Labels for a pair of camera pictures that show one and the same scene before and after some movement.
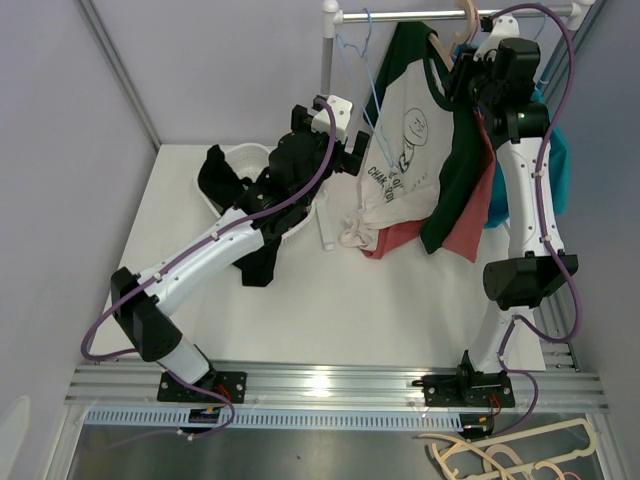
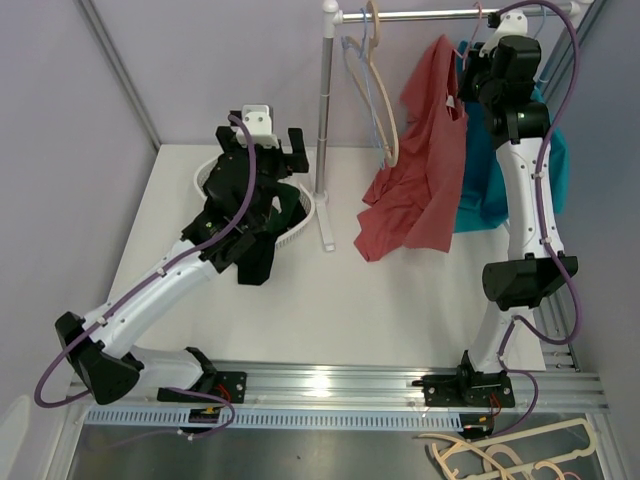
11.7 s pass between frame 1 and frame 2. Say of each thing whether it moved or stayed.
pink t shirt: moved
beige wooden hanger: moved
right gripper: stayed
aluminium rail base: stayed
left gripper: moved
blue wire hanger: moved
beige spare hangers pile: stayed
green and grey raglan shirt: moved
